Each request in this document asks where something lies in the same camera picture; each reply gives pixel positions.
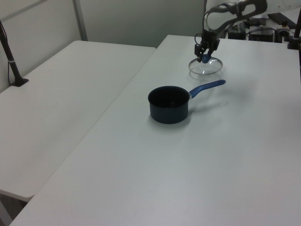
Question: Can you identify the glass lid with blue knob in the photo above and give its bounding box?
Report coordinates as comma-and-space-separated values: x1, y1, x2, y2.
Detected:
188, 54, 223, 76

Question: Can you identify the grey partition post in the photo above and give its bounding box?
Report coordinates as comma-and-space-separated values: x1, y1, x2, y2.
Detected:
72, 0, 89, 42

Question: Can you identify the black computer box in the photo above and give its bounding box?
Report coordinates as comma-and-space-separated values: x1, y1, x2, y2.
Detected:
248, 28, 276, 43

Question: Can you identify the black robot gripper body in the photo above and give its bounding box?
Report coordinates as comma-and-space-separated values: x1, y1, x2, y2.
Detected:
200, 29, 221, 52

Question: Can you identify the black keyboard shelf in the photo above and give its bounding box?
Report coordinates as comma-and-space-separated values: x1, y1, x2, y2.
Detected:
267, 13, 297, 25

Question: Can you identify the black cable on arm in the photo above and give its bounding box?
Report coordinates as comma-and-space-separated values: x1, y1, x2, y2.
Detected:
194, 3, 236, 45

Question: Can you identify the black camera stand with base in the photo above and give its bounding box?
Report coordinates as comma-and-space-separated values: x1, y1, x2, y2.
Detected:
0, 19, 30, 87

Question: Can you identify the black clamped camera stand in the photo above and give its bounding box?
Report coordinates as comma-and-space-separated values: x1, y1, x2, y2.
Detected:
287, 0, 301, 50

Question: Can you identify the white device with brown knob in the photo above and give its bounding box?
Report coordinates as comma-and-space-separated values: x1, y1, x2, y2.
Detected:
275, 20, 295, 44

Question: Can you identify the dark blue saucepan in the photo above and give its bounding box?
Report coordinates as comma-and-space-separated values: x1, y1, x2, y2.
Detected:
147, 79, 227, 125

